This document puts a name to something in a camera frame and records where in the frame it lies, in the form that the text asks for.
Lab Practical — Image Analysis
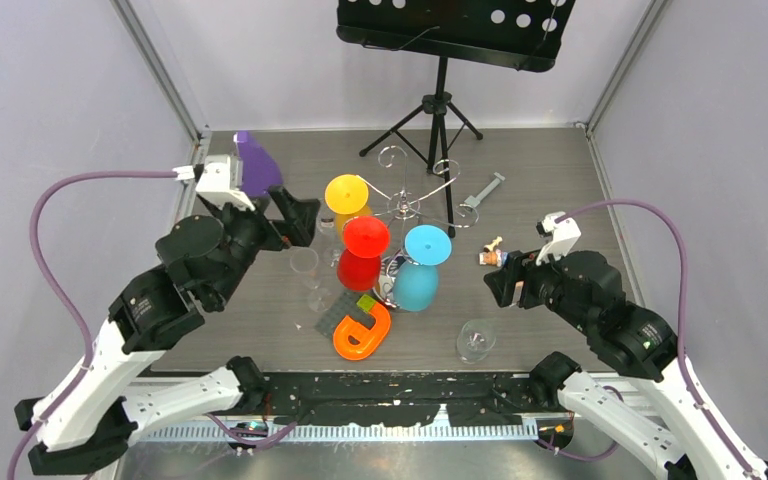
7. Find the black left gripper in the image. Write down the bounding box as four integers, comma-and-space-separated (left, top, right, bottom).
212, 183, 324, 303

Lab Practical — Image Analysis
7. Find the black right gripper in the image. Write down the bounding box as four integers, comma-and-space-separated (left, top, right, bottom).
481, 239, 592, 332

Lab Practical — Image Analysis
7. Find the yellow plastic wine glass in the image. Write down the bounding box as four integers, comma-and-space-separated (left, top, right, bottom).
325, 174, 372, 236

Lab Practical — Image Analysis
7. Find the red plastic wine glass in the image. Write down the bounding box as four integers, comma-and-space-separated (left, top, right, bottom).
337, 216, 390, 292

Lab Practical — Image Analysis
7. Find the chrome wine glass rack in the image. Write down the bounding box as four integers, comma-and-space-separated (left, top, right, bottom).
366, 145, 479, 312

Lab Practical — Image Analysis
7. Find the blue plastic wine glass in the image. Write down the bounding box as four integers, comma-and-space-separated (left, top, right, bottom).
392, 225, 452, 312

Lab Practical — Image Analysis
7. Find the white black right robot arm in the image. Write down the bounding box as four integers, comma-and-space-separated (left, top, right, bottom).
483, 251, 768, 479

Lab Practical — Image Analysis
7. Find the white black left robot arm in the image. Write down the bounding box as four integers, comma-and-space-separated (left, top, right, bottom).
15, 186, 321, 476

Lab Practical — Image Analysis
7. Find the clear wine glass with label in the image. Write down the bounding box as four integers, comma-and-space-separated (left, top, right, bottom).
316, 211, 343, 268

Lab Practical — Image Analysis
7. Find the ice cream cone toy figure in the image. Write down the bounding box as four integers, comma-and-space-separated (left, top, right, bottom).
478, 249, 509, 268

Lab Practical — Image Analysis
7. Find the cream chess piece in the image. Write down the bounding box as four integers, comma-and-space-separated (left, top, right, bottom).
483, 236, 503, 252

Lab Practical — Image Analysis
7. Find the purple plastic stand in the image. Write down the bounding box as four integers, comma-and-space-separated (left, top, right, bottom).
233, 131, 284, 198

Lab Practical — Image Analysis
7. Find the grey studded building plate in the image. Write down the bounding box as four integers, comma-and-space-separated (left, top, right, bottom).
314, 291, 375, 339

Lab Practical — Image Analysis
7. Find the lime green building brick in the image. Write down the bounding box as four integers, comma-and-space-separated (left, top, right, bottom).
356, 294, 378, 313

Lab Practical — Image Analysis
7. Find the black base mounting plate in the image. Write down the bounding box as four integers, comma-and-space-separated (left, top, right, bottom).
253, 371, 562, 427

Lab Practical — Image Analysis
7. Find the black music stand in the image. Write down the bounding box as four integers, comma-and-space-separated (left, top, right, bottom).
336, 0, 576, 236

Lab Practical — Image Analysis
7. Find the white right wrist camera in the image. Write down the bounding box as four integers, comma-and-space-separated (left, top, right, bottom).
535, 211, 581, 265

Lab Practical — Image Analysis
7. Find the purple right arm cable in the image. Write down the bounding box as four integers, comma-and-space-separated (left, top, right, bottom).
536, 199, 756, 480

